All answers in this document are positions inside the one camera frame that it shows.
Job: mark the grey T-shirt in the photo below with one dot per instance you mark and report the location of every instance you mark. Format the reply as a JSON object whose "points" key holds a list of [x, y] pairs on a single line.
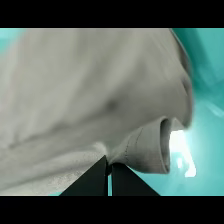
{"points": [[86, 96]]}

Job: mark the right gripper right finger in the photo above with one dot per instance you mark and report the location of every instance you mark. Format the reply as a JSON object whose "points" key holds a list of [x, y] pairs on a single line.
{"points": [[128, 183]]}

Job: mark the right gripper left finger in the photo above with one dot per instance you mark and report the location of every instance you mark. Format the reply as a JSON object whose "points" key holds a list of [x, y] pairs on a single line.
{"points": [[91, 181]]}

